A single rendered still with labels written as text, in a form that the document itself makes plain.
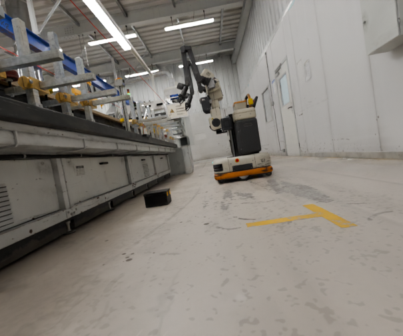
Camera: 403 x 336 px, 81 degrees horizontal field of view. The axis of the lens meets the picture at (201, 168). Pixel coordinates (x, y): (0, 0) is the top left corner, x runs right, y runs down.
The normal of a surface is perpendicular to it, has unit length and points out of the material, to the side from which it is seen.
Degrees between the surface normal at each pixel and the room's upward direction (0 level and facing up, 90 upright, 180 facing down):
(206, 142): 90
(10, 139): 90
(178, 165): 90
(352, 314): 0
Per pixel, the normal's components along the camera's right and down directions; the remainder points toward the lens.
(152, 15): -0.04, 0.06
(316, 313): -0.16, -0.99
